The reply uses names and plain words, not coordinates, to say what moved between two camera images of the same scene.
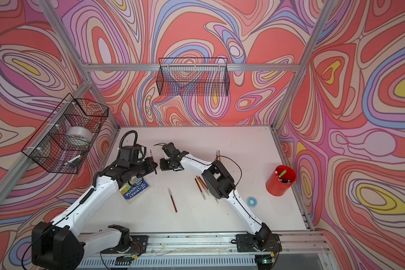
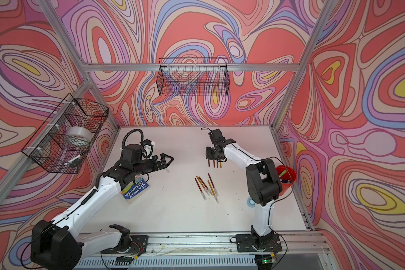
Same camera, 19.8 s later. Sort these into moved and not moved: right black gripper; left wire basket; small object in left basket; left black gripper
Moved: right black gripper
Not moved: small object in left basket; left wire basket; left black gripper
